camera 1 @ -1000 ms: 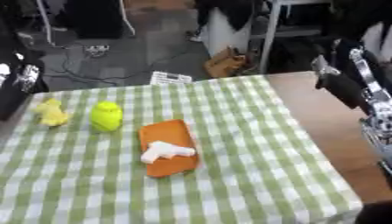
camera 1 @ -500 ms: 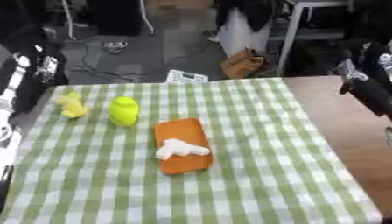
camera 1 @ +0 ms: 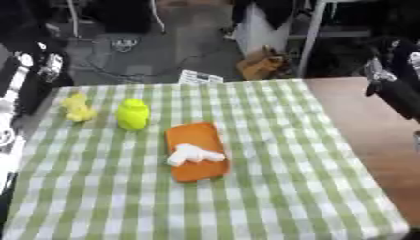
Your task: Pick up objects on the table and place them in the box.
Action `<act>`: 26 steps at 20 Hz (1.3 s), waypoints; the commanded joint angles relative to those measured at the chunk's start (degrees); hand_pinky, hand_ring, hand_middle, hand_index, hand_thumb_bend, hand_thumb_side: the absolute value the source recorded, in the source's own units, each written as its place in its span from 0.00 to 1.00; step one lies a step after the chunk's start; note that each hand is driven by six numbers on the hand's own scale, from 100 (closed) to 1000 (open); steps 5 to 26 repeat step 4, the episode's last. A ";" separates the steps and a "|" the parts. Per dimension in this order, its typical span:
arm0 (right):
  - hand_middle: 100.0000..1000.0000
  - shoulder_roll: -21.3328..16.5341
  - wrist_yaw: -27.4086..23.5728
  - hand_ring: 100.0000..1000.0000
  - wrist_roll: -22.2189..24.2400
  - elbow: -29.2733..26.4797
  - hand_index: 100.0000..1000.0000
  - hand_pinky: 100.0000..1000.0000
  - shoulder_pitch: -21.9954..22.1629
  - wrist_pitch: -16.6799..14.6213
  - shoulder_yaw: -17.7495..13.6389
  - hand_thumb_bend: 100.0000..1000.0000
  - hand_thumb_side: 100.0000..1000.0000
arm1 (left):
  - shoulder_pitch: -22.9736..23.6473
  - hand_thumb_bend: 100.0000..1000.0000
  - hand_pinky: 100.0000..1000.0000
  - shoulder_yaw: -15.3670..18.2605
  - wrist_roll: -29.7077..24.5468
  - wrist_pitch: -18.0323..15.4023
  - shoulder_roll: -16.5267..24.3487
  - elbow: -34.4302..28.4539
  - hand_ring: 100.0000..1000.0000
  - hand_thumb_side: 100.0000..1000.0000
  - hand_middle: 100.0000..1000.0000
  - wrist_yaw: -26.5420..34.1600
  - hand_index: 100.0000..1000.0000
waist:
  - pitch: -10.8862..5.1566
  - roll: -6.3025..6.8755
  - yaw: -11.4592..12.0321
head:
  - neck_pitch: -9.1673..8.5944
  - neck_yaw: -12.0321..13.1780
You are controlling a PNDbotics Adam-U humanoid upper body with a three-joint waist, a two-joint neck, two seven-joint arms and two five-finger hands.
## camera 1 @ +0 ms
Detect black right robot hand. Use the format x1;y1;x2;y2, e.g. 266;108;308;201
362;38;420;122

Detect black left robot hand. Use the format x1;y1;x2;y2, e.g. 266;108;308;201
11;37;76;117

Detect yellow soft toy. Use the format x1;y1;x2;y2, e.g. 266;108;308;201
59;93;100;123

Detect lime green plastic jar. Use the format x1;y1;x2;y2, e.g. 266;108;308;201
114;98;153;131

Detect white metal pole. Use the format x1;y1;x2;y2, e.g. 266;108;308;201
295;0;332;78

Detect brown bag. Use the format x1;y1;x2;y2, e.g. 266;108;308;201
236;45;293;81

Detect black hanging cloth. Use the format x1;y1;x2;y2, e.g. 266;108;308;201
231;0;299;31

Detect white panel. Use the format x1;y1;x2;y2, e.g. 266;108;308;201
234;3;293;58

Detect orange rectangular tray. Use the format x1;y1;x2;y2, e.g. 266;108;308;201
164;121;232;184

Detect white printed card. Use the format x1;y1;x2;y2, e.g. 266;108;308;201
177;69;225;85

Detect white soft toy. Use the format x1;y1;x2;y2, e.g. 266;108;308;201
165;142;229;167

